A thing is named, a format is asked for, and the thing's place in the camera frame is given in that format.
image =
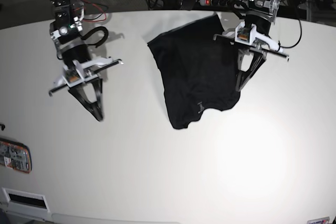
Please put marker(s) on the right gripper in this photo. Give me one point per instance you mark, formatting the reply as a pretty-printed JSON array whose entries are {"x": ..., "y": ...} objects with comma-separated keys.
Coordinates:
[{"x": 91, "y": 71}]

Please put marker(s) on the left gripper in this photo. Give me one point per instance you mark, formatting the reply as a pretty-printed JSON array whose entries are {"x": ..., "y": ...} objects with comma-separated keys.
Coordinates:
[{"x": 247, "y": 62}]

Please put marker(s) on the black T-shirt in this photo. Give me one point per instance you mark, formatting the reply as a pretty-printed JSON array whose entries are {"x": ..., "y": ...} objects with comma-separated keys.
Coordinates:
[{"x": 198, "y": 72}]

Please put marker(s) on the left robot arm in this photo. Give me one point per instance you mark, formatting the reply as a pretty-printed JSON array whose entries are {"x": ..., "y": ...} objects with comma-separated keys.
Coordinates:
[{"x": 262, "y": 13}]

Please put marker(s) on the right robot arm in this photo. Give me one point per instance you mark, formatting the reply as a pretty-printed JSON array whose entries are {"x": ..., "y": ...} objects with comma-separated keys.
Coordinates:
[{"x": 66, "y": 32}]

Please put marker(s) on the black power strip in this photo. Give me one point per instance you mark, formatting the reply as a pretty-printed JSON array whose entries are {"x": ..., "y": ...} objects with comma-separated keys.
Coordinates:
[{"x": 219, "y": 4}]

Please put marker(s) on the orange framed circuit board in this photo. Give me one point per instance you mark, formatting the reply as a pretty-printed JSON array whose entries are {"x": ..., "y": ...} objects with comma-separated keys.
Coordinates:
[{"x": 16, "y": 156}]

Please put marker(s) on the white vented box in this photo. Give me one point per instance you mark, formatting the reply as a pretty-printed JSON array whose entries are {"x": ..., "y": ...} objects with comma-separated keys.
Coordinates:
[{"x": 25, "y": 204}]

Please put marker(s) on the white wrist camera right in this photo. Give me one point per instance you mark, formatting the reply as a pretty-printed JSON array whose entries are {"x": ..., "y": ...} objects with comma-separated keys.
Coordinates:
[{"x": 73, "y": 77}]

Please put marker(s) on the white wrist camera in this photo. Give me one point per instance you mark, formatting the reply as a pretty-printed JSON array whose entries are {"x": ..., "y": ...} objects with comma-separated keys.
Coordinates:
[
  {"x": 245, "y": 34},
  {"x": 73, "y": 77}
]

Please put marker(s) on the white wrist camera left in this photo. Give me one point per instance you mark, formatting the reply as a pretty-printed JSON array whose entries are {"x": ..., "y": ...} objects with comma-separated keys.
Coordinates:
[{"x": 245, "y": 34}]

